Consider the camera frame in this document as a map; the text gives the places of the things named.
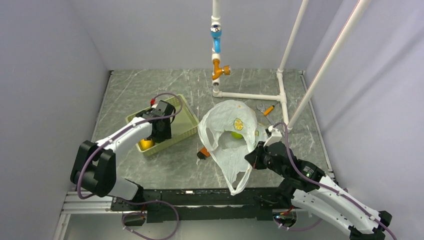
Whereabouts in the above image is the yellow fake fruit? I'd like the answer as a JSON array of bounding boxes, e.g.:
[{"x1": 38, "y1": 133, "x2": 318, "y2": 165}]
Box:
[{"x1": 139, "y1": 139, "x2": 155, "y2": 151}]

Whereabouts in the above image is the white plastic bag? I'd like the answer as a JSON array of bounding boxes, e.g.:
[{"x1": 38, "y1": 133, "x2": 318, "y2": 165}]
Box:
[{"x1": 198, "y1": 100, "x2": 268, "y2": 196}]

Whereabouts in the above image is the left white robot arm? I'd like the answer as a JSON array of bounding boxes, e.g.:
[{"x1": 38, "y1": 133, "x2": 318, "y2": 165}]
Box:
[{"x1": 70, "y1": 100, "x2": 178, "y2": 210}]

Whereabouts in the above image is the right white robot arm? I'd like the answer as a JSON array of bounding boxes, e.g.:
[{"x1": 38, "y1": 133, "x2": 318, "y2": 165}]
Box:
[{"x1": 244, "y1": 141, "x2": 392, "y2": 240}]

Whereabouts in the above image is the light green fake fruit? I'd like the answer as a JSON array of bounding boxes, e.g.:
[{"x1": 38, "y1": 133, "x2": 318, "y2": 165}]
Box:
[{"x1": 231, "y1": 131, "x2": 244, "y2": 140}]

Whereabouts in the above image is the pale green plastic basket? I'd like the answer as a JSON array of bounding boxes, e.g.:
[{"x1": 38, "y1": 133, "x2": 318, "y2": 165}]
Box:
[{"x1": 132, "y1": 94, "x2": 199, "y2": 157}]

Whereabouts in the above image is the orange black brush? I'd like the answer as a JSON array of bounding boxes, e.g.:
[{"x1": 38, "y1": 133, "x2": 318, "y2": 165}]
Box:
[{"x1": 196, "y1": 147, "x2": 210, "y2": 160}]

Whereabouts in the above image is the silver orange wrench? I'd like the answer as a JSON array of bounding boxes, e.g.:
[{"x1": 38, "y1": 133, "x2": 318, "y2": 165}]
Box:
[{"x1": 256, "y1": 103, "x2": 276, "y2": 125}]

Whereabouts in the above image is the orange pipe valve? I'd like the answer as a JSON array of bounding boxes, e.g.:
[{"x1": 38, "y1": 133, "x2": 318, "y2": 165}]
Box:
[{"x1": 212, "y1": 58, "x2": 231, "y2": 81}]

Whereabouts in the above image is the blue pipe valve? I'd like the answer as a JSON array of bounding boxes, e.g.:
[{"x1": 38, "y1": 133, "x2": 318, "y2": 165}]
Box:
[{"x1": 210, "y1": 22, "x2": 222, "y2": 54}]

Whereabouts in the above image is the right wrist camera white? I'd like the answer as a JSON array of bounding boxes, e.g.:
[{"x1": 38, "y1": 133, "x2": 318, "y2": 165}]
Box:
[{"x1": 264, "y1": 125, "x2": 283, "y2": 147}]

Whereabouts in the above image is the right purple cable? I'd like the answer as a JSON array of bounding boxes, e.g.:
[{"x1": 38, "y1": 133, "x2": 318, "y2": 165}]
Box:
[{"x1": 272, "y1": 121, "x2": 398, "y2": 240}]

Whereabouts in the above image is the purple cable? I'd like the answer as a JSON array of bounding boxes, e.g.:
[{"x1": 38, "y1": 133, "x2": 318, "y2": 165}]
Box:
[
  {"x1": 272, "y1": 121, "x2": 398, "y2": 240},
  {"x1": 76, "y1": 92, "x2": 184, "y2": 201}
]

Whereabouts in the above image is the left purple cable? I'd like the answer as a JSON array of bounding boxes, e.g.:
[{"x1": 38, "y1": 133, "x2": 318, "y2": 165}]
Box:
[{"x1": 76, "y1": 92, "x2": 184, "y2": 201}]

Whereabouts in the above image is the white pvc pipe frame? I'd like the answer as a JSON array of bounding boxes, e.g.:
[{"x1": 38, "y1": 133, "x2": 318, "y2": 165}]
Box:
[{"x1": 211, "y1": 0, "x2": 373, "y2": 130}]

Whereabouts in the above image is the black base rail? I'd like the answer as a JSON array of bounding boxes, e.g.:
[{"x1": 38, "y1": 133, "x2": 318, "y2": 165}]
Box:
[{"x1": 110, "y1": 187, "x2": 292, "y2": 223}]

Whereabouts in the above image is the aluminium frame rail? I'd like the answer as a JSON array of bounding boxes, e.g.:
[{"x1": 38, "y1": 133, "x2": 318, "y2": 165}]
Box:
[{"x1": 61, "y1": 191, "x2": 113, "y2": 214}]

